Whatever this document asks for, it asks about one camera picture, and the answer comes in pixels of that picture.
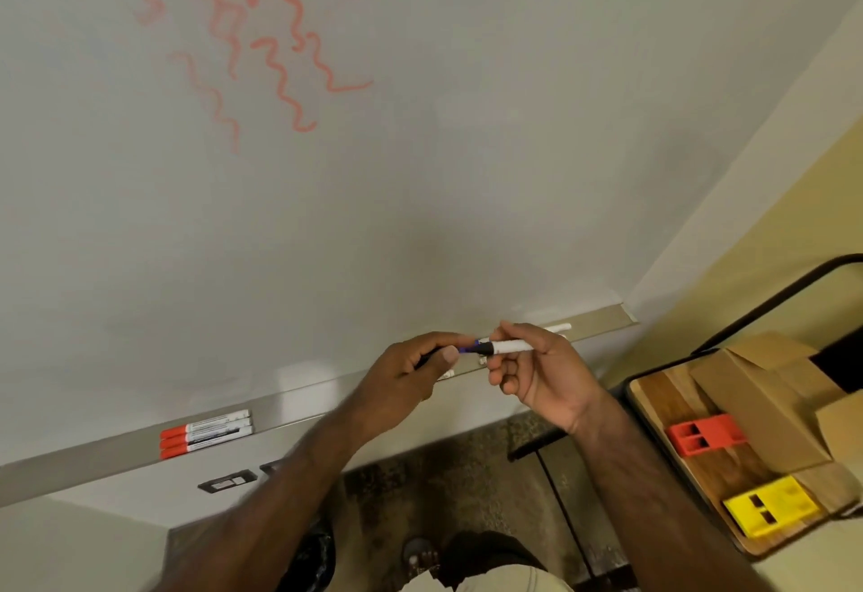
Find person's right forearm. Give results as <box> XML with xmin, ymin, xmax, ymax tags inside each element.
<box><xmin>569</xmin><ymin>392</ymin><xmax>777</xmax><ymax>592</ymax></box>

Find white whiteboard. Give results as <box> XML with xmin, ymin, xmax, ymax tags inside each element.
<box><xmin>0</xmin><ymin>0</ymin><xmax>863</xmax><ymax>468</ymax></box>

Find person's black trousers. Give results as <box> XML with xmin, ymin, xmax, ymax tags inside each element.
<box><xmin>438</xmin><ymin>530</ymin><xmax>540</xmax><ymax>579</ymax></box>

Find red whiteboard marker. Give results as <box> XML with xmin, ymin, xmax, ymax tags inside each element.
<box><xmin>160</xmin><ymin>417</ymin><xmax>253</xmax><ymax>452</ymax></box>
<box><xmin>159</xmin><ymin>409</ymin><xmax>252</xmax><ymax>442</ymax></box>
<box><xmin>160</xmin><ymin>425</ymin><xmax>254</xmax><ymax>462</ymax></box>

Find person's left forearm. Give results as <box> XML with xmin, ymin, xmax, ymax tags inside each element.
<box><xmin>151</xmin><ymin>409</ymin><xmax>378</xmax><ymax>592</ymax></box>

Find yellow plastic holder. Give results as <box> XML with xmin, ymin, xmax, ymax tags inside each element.
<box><xmin>722</xmin><ymin>474</ymin><xmax>823</xmax><ymax>539</ymax></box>

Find red plastic holder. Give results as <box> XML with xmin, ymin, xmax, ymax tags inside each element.
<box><xmin>665</xmin><ymin>413</ymin><xmax>750</xmax><ymax>459</ymax></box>

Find metal marker tray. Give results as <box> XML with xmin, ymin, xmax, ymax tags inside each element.
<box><xmin>0</xmin><ymin>303</ymin><xmax>639</xmax><ymax>508</ymax></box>

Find person's right hand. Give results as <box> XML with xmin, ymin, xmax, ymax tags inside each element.
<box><xmin>485</xmin><ymin>321</ymin><xmax>608</xmax><ymax>435</ymax></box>

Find black trash bin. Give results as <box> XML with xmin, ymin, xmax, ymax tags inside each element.
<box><xmin>276</xmin><ymin>516</ymin><xmax>336</xmax><ymax>592</ymax></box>

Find brown cardboard box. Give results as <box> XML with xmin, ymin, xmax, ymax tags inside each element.
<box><xmin>689</xmin><ymin>331</ymin><xmax>863</xmax><ymax>478</ymax></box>

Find person's white striped shirt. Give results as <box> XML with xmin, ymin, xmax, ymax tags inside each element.
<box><xmin>397</xmin><ymin>564</ymin><xmax>574</xmax><ymax>592</ymax></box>

